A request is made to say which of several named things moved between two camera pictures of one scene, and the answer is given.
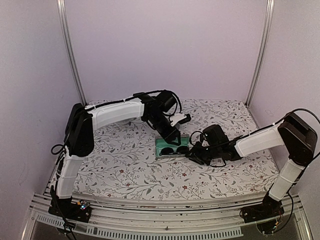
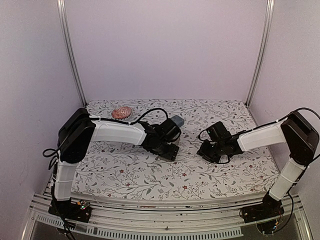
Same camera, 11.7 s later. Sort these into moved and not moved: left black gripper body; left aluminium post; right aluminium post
Moved: left black gripper body
Not moved: left aluminium post; right aluminium post
